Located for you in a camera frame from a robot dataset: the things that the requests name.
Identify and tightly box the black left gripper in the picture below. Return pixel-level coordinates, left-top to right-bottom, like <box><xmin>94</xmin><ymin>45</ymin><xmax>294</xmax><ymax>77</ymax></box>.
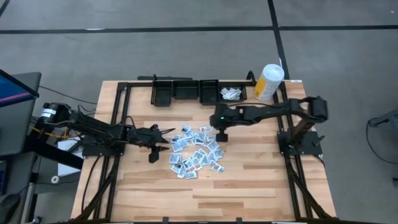
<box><xmin>129</xmin><ymin>124</ymin><xmax>170</xmax><ymax>164</ymax></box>

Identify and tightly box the black mesh basket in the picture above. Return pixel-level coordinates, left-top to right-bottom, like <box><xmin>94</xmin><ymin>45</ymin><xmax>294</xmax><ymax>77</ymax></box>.
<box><xmin>151</xmin><ymin>80</ymin><xmax>173</xmax><ymax>107</ymax></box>
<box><xmin>219</xmin><ymin>81</ymin><xmax>248</xmax><ymax>103</ymax></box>
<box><xmin>172</xmin><ymin>80</ymin><xmax>200</xmax><ymax>101</ymax></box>
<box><xmin>199</xmin><ymin>79</ymin><xmax>220</xmax><ymax>106</ymax></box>

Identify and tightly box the white yellow wipes canister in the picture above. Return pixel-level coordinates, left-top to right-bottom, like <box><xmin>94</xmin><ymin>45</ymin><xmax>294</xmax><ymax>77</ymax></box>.
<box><xmin>254</xmin><ymin>63</ymin><xmax>285</xmax><ymax>102</ymax></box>

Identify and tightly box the white paper sheet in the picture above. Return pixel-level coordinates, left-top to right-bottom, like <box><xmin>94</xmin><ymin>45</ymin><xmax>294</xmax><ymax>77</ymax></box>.
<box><xmin>57</xmin><ymin>138</ymin><xmax>82</xmax><ymax>177</ymax></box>

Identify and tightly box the black stand beam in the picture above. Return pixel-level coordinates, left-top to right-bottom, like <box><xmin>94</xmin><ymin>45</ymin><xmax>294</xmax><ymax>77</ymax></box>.
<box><xmin>24</xmin><ymin>118</ymin><xmax>85</xmax><ymax>170</ymax></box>

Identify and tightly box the monitor with blue screen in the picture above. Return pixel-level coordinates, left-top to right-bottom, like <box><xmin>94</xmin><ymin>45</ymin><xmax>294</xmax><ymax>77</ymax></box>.
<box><xmin>0</xmin><ymin>68</ymin><xmax>40</xmax><ymax>108</ymax></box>

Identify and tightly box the grey chair base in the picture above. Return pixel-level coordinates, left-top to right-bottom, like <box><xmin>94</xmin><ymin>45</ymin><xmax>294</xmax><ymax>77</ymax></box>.
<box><xmin>368</xmin><ymin>108</ymin><xmax>398</xmax><ymax>128</ymax></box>

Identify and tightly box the black left camera cable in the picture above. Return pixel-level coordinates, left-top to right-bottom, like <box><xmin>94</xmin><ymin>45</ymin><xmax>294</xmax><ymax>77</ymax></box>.
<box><xmin>124</xmin><ymin>115</ymin><xmax>177</xmax><ymax>135</ymax></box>

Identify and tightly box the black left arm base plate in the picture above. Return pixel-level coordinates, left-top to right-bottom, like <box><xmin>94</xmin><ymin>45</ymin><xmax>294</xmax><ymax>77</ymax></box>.
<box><xmin>82</xmin><ymin>130</ymin><xmax>127</xmax><ymax>157</ymax></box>

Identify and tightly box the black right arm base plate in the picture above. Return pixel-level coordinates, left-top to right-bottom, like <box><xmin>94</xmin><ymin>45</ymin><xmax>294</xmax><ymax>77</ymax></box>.
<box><xmin>277</xmin><ymin>130</ymin><xmax>323</xmax><ymax>156</ymax></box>

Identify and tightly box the black cable beside frame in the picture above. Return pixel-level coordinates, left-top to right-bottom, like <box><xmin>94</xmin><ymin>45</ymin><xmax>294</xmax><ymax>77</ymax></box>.
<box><xmin>81</xmin><ymin>155</ymin><xmax>103</xmax><ymax>215</ymax></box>

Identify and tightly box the thin black floor cable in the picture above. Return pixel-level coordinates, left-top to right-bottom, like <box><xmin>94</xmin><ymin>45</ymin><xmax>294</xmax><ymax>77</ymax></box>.
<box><xmin>39</xmin><ymin>85</ymin><xmax>99</xmax><ymax>105</ymax></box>

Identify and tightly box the yellow cable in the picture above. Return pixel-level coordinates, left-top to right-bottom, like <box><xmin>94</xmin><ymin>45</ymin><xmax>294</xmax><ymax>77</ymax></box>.
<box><xmin>30</xmin><ymin>116</ymin><xmax>86</xmax><ymax>140</ymax></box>

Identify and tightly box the black curved floor cable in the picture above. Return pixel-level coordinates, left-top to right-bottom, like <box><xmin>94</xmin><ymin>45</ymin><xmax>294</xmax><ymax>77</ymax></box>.
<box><xmin>366</xmin><ymin>119</ymin><xmax>398</xmax><ymax>165</ymax></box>

